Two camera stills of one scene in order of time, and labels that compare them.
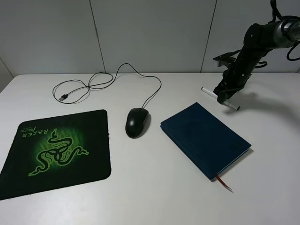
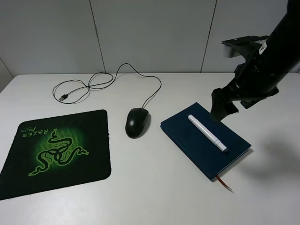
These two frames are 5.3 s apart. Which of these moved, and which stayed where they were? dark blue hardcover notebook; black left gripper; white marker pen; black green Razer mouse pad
Moved: white marker pen; black left gripper
Stayed: black green Razer mouse pad; dark blue hardcover notebook
